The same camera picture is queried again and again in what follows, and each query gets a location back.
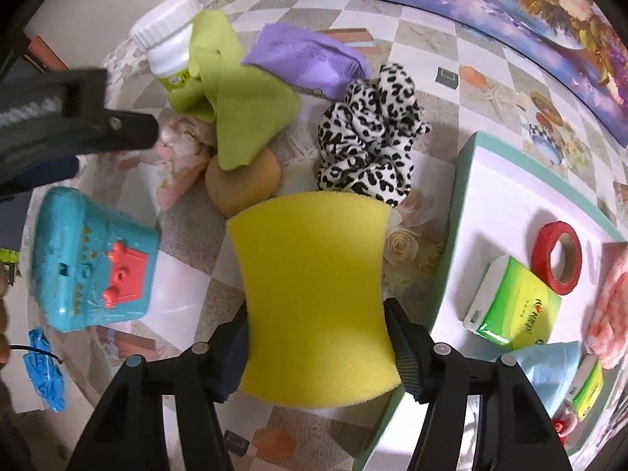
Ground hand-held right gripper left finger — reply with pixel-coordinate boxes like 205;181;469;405
66;299;251;471

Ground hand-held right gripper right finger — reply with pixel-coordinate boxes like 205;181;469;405
383;298;572;471

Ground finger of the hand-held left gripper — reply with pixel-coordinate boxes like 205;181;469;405
0;154;80;198
73;109;159;156

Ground yellow sponge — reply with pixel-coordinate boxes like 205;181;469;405
226;191;400;409

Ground green tissue pack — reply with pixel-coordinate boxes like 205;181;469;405
462;255;562;351

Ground white tray with teal rim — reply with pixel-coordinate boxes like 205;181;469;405
351;130;628;471

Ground pink shell shaped object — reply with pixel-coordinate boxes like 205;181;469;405
156;113;217;211

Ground teal plastic toy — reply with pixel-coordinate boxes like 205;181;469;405
30;187;162;333

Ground white plastic bottle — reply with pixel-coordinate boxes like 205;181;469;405
129;0;204;91

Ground lime green cloth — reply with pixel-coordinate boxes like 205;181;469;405
169;10;302;172

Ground round orange sponge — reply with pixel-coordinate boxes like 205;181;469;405
204;150;283;218

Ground light blue cloth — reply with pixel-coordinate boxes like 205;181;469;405
503;340;582;418

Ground red tape roll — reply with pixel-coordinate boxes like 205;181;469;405
532;222;584;295

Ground small red object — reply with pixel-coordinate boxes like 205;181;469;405
552;409;580;445

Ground small green white pack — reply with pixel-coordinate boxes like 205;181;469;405
569;353;604;422

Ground blue crumpled wrapper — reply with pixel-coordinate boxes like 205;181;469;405
27;328;67;413

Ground purple packet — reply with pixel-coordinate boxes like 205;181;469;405
240;23;372;101

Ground pink fluffy cloth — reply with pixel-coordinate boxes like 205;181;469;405
583;243;628;370

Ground leopard print scrunchie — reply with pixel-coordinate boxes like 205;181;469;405
315;63;433;208

